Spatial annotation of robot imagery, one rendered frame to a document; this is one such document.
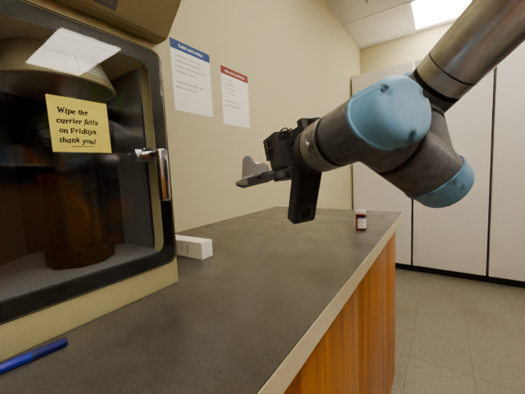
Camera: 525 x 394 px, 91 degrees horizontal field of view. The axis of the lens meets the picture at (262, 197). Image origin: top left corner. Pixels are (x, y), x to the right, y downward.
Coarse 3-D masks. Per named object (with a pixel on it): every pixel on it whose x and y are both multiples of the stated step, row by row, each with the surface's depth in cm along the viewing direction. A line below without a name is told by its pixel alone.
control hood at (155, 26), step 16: (64, 0) 36; (80, 0) 36; (128, 0) 40; (144, 0) 41; (160, 0) 42; (176, 0) 44; (96, 16) 40; (112, 16) 40; (128, 16) 41; (144, 16) 43; (160, 16) 44; (144, 32) 45; (160, 32) 46
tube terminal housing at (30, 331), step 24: (48, 0) 35; (96, 24) 40; (168, 264) 52; (120, 288) 44; (144, 288) 48; (48, 312) 36; (72, 312) 38; (96, 312) 41; (0, 336) 32; (24, 336) 34; (48, 336) 36; (0, 360) 32
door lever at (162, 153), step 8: (144, 152) 45; (152, 152) 44; (160, 152) 43; (144, 160) 46; (160, 160) 43; (160, 168) 43; (168, 168) 44; (160, 176) 43; (168, 176) 44; (160, 184) 44; (168, 184) 44; (160, 192) 44; (168, 192) 44; (160, 200) 44; (168, 200) 45
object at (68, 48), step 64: (0, 0) 31; (0, 64) 31; (64, 64) 36; (128, 64) 43; (0, 128) 31; (128, 128) 43; (0, 192) 31; (64, 192) 36; (128, 192) 44; (0, 256) 31; (64, 256) 36; (128, 256) 44; (0, 320) 31
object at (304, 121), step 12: (300, 120) 39; (312, 120) 40; (276, 132) 44; (288, 132) 45; (300, 132) 40; (264, 144) 48; (276, 144) 44; (288, 144) 44; (276, 156) 45; (288, 156) 44; (300, 156) 38; (276, 168) 46; (288, 168) 44; (276, 180) 46
